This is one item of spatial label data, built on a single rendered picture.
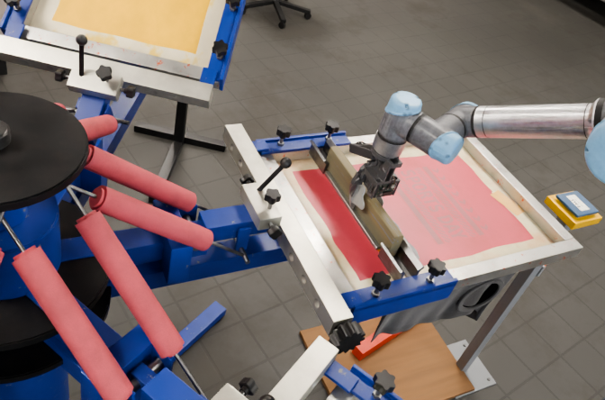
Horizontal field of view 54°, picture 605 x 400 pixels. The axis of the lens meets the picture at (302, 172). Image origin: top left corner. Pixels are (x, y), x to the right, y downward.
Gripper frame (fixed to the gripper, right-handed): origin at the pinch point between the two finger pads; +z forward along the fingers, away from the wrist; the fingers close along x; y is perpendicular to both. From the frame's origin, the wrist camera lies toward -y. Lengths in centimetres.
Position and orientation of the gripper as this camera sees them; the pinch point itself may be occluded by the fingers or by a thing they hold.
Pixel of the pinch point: (359, 202)
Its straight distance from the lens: 159.3
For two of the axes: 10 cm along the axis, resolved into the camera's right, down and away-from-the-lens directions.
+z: -2.2, 7.5, 6.3
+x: 8.8, -1.2, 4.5
